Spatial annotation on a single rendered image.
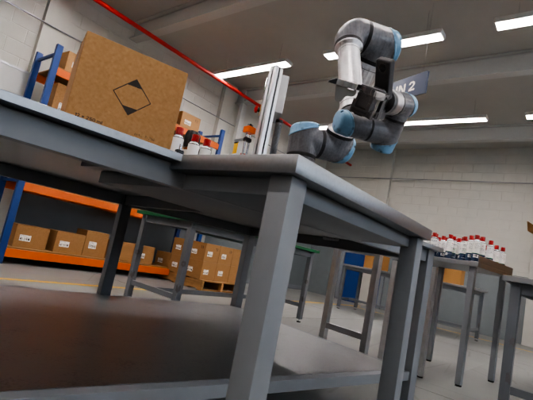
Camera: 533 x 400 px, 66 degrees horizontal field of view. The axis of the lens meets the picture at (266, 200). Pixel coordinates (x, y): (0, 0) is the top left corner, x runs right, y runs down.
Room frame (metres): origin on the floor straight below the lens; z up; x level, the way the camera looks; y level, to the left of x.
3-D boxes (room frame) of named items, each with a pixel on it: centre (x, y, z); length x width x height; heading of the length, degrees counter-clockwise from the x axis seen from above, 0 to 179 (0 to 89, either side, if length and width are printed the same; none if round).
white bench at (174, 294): (4.12, 0.20, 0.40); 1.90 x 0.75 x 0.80; 140
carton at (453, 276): (6.53, -3.14, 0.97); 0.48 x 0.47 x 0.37; 143
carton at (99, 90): (1.24, 0.51, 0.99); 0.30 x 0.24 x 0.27; 121
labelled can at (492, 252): (3.47, -1.74, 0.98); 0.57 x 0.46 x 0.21; 41
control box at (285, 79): (1.94, 0.07, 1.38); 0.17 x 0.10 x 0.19; 6
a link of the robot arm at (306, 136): (1.59, -0.10, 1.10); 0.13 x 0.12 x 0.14; 107
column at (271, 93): (1.85, 0.08, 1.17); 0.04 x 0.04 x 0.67; 41
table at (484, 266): (3.40, -1.64, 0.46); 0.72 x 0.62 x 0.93; 131
